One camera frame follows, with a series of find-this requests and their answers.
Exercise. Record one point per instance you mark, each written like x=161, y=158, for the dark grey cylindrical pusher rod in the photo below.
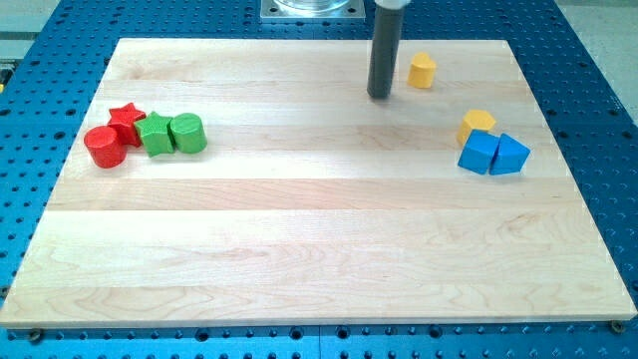
x=385, y=44

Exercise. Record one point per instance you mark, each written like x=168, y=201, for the white rod holder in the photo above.
x=393, y=3

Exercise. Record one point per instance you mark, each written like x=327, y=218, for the yellow heart block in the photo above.
x=422, y=71

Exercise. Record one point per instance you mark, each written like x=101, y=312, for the yellow hexagon block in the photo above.
x=474, y=120

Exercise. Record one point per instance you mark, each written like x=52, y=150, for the blue cube block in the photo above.
x=478, y=152

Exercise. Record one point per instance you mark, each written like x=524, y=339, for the blue triangle block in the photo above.
x=510, y=156

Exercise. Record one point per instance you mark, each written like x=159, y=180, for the green cylinder block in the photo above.
x=188, y=133

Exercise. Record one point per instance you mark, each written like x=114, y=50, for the green star block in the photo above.
x=155, y=135

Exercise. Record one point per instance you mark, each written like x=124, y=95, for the red star block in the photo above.
x=123, y=120

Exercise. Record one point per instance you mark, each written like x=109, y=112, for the red cylinder block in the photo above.
x=104, y=146

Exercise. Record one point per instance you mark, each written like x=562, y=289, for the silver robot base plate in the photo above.
x=312, y=9

